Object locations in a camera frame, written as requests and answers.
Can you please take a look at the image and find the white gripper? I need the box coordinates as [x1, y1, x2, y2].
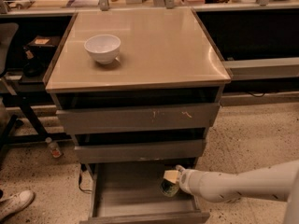
[164, 165, 200, 194]

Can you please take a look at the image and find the green soda can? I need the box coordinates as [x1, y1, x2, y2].
[160, 179, 179, 197]

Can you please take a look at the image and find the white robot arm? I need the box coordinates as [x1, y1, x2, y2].
[161, 161, 299, 224]

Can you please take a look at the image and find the middle grey drawer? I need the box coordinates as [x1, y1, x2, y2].
[75, 139, 206, 163]

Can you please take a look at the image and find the open bottom grey drawer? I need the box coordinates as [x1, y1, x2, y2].
[79, 161, 209, 224]

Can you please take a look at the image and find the top grey drawer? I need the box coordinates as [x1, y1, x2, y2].
[57, 103, 220, 134]

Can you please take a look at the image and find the grey drawer cabinet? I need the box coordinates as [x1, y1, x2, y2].
[42, 7, 234, 224]

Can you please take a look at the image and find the plastic bottle on floor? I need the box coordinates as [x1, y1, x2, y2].
[45, 137, 63, 158]

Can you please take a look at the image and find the white ceramic bowl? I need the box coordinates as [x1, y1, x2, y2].
[84, 35, 121, 64]

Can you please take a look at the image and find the white sneaker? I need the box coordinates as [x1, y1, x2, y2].
[0, 189, 35, 220]

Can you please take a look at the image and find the black box with label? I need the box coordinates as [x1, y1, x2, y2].
[27, 35, 61, 49]

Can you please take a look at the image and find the black cable on floor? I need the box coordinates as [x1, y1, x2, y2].
[78, 162, 93, 194]

